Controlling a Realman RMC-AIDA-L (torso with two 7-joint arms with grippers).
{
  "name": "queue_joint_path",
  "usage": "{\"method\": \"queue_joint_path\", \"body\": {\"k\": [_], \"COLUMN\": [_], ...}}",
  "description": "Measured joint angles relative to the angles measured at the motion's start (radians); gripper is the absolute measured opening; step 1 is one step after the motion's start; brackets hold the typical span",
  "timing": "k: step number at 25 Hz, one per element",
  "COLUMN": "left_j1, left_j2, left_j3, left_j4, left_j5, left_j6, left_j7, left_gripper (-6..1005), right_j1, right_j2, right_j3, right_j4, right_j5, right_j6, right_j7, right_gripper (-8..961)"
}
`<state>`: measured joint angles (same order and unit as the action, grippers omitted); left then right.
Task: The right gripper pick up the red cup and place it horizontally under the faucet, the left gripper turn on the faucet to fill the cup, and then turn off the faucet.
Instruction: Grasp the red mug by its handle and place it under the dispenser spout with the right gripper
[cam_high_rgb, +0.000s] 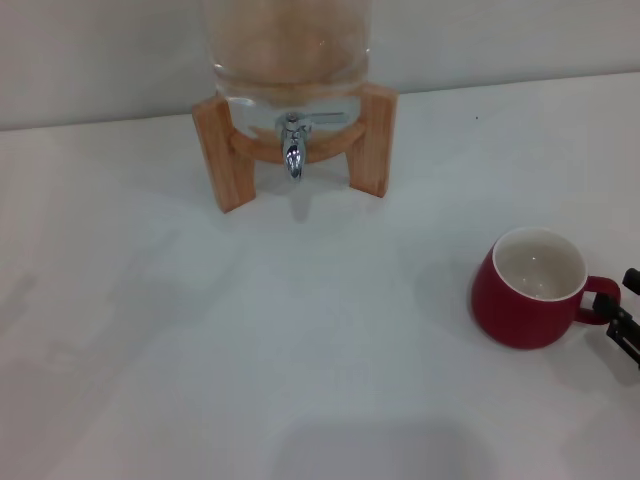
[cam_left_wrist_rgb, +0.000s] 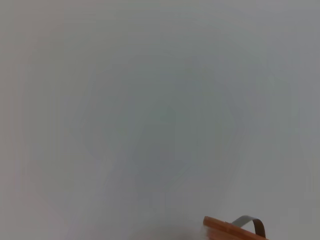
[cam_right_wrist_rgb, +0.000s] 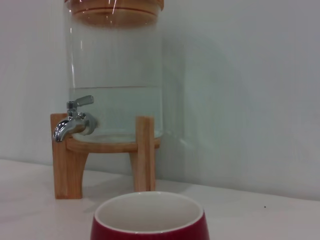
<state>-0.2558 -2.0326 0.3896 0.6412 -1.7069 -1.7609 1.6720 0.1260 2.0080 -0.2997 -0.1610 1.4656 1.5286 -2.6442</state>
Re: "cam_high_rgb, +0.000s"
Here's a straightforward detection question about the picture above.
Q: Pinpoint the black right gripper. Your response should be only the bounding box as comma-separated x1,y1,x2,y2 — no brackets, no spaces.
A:
590,268,640,371

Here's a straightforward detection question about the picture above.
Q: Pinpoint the red ceramic cup white inside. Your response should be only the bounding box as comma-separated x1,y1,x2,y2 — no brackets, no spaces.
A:
470,226,623,351

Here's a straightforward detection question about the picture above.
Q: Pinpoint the chrome faucet tap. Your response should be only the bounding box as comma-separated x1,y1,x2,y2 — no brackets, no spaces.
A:
276,111,350,183

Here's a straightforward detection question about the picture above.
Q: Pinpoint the glass water dispenser jar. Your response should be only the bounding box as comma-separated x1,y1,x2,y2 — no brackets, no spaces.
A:
202,0,374,164

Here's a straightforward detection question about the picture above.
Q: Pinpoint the wooden dispenser stand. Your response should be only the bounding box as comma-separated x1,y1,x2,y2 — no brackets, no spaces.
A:
192,82,400,215

